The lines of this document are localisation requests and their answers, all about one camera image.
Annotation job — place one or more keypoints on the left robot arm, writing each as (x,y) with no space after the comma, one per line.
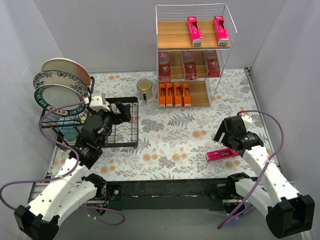
(73,185)

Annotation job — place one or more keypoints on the white wire wooden shelf rack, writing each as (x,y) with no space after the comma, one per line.
(173,37)

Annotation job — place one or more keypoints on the blue cup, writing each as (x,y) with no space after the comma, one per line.
(69,128)

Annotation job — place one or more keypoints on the cream enamel mug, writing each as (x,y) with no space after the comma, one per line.
(144,89)

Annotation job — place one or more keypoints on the green-rimmed white plate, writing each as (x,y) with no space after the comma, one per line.
(50,96)

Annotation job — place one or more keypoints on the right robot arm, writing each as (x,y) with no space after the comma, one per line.
(286,210)

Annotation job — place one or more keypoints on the black wire dish rack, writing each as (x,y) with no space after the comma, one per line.
(123,135)

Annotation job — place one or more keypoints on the orange toothpaste box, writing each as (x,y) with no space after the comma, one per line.
(162,95)
(186,95)
(177,95)
(169,97)

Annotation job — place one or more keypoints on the yellow-green cup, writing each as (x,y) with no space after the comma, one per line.
(83,119)

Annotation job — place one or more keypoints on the blue floral plate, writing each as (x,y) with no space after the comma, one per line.
(60,78)

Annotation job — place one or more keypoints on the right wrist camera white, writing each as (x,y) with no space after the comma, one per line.
(246,118)

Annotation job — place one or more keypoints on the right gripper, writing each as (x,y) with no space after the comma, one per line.
(230,128)

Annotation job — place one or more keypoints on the floral table mat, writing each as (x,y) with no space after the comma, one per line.
(172,143)

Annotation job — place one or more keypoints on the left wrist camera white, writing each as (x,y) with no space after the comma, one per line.
(97,102)

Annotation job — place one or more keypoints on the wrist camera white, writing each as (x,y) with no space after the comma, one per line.
(246,118)
(97,102)

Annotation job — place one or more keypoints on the pink toothpaste box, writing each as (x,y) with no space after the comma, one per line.
(194,31)
(221,33)
(221,154)

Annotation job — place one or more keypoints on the red 3D toothpaste box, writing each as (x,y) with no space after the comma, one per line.
(212,65)
(189,65)
(164,66)

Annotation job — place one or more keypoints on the beige pink-rimmed plate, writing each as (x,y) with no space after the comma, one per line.
(69,66)

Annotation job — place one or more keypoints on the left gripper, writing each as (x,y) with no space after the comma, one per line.
(116,113)

